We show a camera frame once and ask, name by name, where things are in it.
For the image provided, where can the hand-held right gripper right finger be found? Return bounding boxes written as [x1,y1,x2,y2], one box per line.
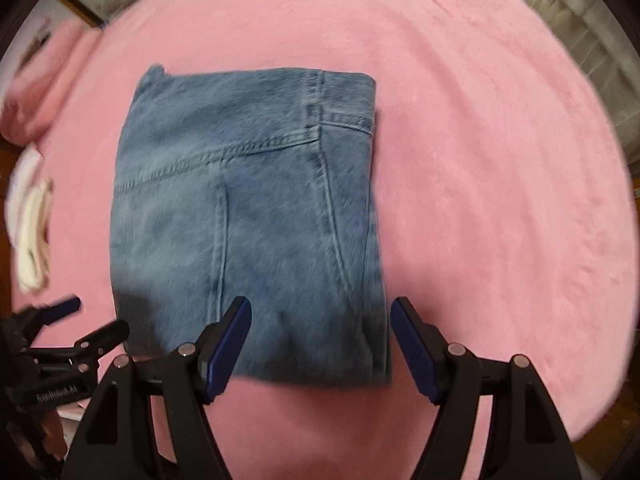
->
[390,296,576,480]

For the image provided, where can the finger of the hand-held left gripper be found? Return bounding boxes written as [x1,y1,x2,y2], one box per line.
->
[7,296,82,343]
[30,319,131,376]

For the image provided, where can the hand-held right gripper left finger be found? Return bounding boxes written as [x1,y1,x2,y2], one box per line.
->
[60,296,252,480]

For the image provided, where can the blue denim jacket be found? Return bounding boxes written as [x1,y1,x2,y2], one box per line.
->
[109,63,393,388]

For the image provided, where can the person's left hand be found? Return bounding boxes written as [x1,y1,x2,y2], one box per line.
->
[10,402,68,463]

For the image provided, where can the folded white cloth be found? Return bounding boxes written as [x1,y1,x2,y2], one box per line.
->
[12,177,55,293]

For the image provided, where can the small pink printed pillow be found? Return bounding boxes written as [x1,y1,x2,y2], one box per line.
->
[7,142,46,211]

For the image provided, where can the pink plush bed blanket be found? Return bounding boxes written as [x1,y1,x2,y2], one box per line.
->
[10,0,633,480]

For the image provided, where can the folded pink quilt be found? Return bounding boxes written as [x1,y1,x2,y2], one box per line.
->
[0,25,103,146]

